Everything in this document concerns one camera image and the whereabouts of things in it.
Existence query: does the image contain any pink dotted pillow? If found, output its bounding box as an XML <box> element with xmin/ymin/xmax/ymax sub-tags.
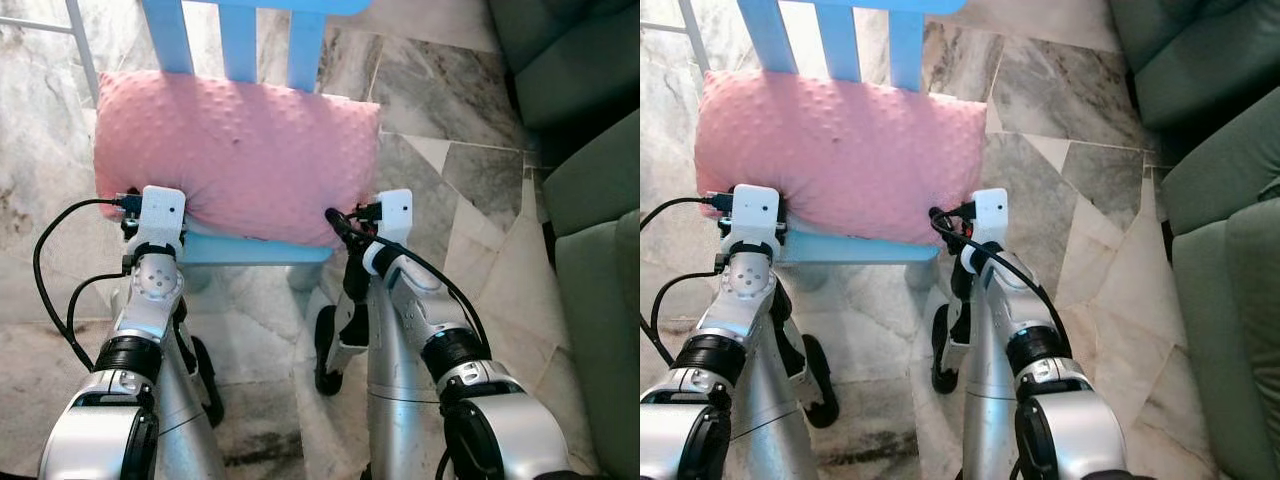
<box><xmin>695</xmin><ymin>70</ymin><xmax>989</xmax><ymax>248</ymax></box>
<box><xmin>93</xmin><ymin>70</ymin><xmax>382</xmax><ymax>249</ymax></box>

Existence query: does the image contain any green sofa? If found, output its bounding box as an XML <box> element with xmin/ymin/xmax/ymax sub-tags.
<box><xmin>1108</xmin><ymin>0</ymin><xmax>1280</xmax><ymax>480</ymax></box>
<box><xmin>487</xmin><ymin>0</ymin><xmax>641</xmax><ymax>480</ymax></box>

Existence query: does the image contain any silver left robot leg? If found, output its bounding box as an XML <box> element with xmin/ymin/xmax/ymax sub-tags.
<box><xmin>733</xmin><ymin>295</ymin><xmax>842</xmax><ymax>480</ymax></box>
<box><xmin>155</xmin><ymin>300</ymin><xmax>227</xmax><ymax>480</ymax></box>

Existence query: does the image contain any silver robot leg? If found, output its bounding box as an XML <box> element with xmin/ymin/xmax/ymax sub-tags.
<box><xmin>929</xmin><ymin>262</ymin><xmax>1031</xmax><ymax>480</ymax></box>
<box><xmin>733</xmin><ymin>295</ymin><xmax>842</xmax><ymax>480</ymax></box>
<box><xmin>155</xmin><ymin>300</ymin><xmax>227</xmax><ymax>480</ymax></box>
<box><xmin>314</xmin><ymin>262</ymin><xmax>446</xmax><ymax>480</ymax></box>

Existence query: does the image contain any light blue wooden chair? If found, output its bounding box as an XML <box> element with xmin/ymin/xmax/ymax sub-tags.
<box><xmin>140</xmin><ymin>0</ymin><xmax>371</xmax><ymax>293</ymax></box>
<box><xmin>738</xmin><ymin>0</ymin><xmax>967</xmax><ymax>291</ymax></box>

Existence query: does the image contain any silver right robot leg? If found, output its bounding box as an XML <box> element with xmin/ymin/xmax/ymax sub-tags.
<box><xmin>929</xmin><ymin>262</ymin><xmax>1031</xmax><ymax>480</ymax></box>
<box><xmin>314</xmin><ymin>262</ymin><xmax>446</xmax><ymax>480</ymax></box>

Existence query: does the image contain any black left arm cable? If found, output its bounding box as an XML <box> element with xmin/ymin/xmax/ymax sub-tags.
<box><xmin>33</xmin><ymin>197</ymin><xmax>141</xmax><ymax>372</ymax></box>
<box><xmin>640</xmin><ymin>194</ymin><xmax>737</xmax><ymax>367</ymax></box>

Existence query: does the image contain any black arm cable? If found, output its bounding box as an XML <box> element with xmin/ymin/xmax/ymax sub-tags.
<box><xmin>640</xmin><ymin>194</ymin><xmax>737</xmax><ymax>367</ymax></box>
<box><xmin>33</xmin><ymin>197</ymin><xmax>141</xmax><ymax>372</ymax></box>
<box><xmin>929</xmin><ymin>205</ymin><xmax>1075</xmax><ymax>359</ymax></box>
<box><xmin>324</xmin><ymin>206</ymin><xmax>492</xmax><ymax>361</ymax></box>

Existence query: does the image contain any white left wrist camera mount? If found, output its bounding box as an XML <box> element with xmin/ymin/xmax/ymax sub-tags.
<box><xmin>729</xmin><ymin>184</ymin><xmax>783</xmax><ymax>263</ymax></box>
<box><xmin>124</xmin><ymin>186</ymin><xmax>188</xmax><ymax>263</ymax></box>

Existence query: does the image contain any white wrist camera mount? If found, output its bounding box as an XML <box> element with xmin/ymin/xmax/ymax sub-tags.
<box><xmin>729</xmin><ymin>184</ymin><xmax>783</xmax><ymax>263</ymax></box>
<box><xmin>124</xmin><ymin>186</ymin><xmax>188</xmax><ymax>263</ymax></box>
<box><xmin>970</xmin><ymin>188</ymin><xmax>1009</xmax><ymax>247</ymax></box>
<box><xmin>375</xmin><ymin>189</ymin><xmax>414</xmax><ymax>247</ymax></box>

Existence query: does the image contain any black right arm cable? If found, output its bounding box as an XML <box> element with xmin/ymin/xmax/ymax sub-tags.
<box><xmin>929</xmin><ymin>205</ymin><xmax>1075</xmax><ymax>359</ymax></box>
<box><xmin>324</xmin><ymin>206</ymin><xmax>492</xmax><ymax>361</ymax></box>

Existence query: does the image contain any white metal rack frame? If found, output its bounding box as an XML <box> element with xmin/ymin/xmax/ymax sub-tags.
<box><xmin>0</xmin><ymin>0</ymin><xmax>102</xmax><ymax>107</ymax></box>
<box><xmin>640</xmin><ymin>0</ymin><xmax>713</xmax><ymax>77</ymax></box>

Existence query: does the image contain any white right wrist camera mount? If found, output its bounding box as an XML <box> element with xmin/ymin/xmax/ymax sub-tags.
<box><xmin>375</xmin><ymin>189</ymin><xmax>414</xmax><ymax>247</ymax></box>
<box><xmin>970</xmin><ymin>188</ymin><xmax>1009</xmax><ymax>247</ymax></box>

